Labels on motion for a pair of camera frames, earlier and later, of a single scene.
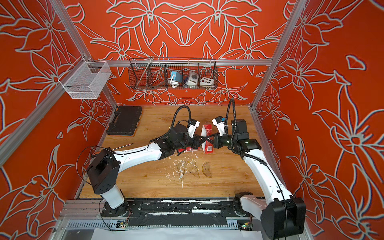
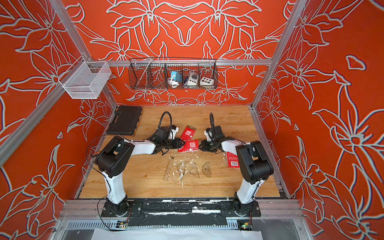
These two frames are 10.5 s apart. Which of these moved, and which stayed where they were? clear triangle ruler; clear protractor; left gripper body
Moved: left gripper body
Stayed: clear protractor; clear triangle ruler
